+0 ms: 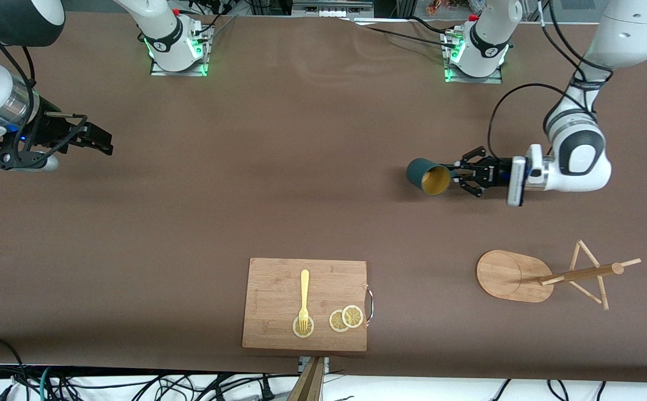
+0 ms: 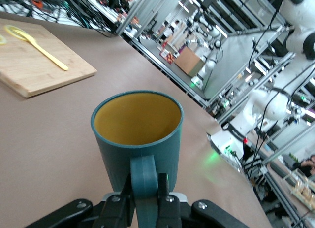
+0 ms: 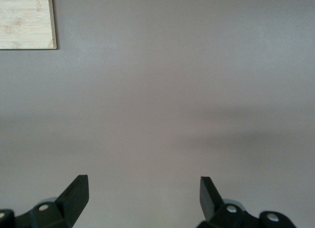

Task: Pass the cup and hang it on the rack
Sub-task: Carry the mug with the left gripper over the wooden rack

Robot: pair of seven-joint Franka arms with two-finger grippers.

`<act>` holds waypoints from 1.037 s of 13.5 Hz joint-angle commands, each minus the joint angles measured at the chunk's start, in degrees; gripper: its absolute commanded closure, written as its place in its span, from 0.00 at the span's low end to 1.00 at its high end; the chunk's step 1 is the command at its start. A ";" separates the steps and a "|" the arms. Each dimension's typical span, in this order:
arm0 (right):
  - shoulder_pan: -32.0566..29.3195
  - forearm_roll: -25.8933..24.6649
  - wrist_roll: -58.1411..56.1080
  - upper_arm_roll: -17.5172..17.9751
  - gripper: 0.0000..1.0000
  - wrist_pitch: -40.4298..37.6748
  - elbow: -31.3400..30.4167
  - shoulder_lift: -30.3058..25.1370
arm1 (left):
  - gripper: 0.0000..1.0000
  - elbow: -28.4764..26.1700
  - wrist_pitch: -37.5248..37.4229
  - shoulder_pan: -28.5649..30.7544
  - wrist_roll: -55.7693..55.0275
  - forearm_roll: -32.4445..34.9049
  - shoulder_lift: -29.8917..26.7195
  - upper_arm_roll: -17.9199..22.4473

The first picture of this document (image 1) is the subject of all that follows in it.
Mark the dark teal mug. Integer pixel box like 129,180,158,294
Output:
406,158,461,196

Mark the wooden cup rack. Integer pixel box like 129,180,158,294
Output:
476,239,642,311

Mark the brown table cover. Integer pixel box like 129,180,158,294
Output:
0,10,647,385

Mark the metal bracket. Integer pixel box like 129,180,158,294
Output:
298,356,330,374

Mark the grey power strip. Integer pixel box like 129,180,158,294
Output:
293,0,375,18

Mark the wooden beam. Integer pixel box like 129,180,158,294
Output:
287,356,325,401

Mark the short black table cable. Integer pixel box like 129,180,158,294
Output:
410,16,455,37

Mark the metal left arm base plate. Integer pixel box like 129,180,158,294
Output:
444,31,503,84

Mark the bamboo cutting board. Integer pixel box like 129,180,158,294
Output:
242,257,368,352

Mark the yellow plastic fork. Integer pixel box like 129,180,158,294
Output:
298,270,310,332

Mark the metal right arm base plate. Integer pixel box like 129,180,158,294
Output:
149,25,211,77

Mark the lemon slice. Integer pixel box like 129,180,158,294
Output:
293,315,315,339
329,310,352,333
342,305,364,329

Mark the long black table cable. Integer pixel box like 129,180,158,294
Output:
351,19,459,50

